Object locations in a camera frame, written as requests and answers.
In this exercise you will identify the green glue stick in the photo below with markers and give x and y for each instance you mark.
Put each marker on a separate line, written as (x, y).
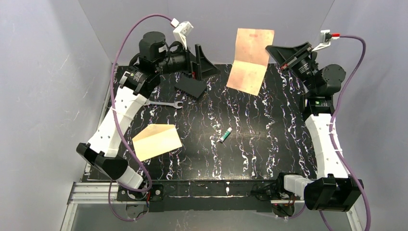
(225, 135)

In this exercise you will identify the silver open-end wrench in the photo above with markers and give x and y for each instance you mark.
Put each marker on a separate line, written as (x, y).
(176, 105)

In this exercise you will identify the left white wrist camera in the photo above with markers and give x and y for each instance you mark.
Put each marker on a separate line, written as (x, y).
(181, 31)

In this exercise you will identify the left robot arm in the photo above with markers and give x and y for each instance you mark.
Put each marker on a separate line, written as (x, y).
(155, 58)

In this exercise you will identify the cream paper letter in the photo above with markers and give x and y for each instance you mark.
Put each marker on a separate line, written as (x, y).
(250, 60)

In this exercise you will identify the black ribbed block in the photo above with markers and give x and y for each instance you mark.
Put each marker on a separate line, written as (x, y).
(190, 86)

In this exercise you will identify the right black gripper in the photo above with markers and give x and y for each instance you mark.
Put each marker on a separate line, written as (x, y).
(296, 58)

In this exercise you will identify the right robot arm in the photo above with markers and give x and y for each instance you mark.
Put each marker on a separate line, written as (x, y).
(334, 189)

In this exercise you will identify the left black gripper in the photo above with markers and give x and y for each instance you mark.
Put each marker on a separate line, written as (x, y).
(196, 60)

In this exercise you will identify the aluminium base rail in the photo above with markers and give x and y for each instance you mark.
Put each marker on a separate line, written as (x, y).
(262, 196)

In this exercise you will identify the cream paper envelope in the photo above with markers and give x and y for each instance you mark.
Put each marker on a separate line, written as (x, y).
(156, 139)

